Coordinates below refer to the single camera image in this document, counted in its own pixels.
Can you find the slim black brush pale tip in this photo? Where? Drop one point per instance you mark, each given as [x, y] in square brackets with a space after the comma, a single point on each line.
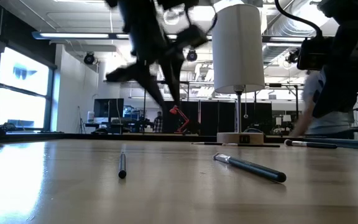
[259, 145]

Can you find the black partition wall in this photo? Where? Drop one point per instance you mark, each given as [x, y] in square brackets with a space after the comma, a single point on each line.
[210, 118]

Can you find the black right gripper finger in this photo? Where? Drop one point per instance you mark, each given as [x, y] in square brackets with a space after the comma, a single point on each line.
[334, 102]

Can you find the long black angled-head brush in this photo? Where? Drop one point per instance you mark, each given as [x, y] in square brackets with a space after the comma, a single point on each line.
[210, 143]

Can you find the red desk lamp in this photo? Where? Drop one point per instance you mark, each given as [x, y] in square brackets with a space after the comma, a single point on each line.
[174, 109]

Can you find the black ceiling spotlight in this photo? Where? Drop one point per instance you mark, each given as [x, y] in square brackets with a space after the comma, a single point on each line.
[292, 56]
[89, 58]
[192, 56]

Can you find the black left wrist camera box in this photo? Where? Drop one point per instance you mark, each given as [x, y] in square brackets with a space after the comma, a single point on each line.
[194, 35]

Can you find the large window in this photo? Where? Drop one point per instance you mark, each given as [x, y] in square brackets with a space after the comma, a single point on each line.
[20, 77]

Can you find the black brush round dark head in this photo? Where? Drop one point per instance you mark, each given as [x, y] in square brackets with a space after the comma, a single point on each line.
[319, 145]

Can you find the person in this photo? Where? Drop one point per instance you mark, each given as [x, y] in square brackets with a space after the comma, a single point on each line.
[158, 124]
[311, 87]

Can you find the black rounded object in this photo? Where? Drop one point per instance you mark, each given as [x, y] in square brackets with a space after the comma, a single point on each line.
[8, 127]

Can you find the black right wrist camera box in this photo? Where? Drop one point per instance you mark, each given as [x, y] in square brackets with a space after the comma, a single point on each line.
[314, 54]

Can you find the silver ventilation duct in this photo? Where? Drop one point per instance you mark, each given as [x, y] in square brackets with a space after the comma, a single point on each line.
[278, 31]

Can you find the black table frame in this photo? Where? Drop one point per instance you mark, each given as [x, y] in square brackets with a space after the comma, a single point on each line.
[73, 137]

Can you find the black computer monitor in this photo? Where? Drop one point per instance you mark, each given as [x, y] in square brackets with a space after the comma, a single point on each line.
[109, 109]

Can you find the white shade wooden base lamp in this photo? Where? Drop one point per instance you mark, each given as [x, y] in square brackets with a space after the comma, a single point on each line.
[238, 46]

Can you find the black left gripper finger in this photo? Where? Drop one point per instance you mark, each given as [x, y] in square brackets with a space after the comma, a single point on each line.
[155, 84]
[176, 74]

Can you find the long fluorescent ceiling light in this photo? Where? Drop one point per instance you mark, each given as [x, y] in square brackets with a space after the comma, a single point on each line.
[284, 39]
[73, 35]

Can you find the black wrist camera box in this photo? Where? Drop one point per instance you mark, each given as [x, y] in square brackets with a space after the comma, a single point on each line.
[314, 54]
[194, 35]

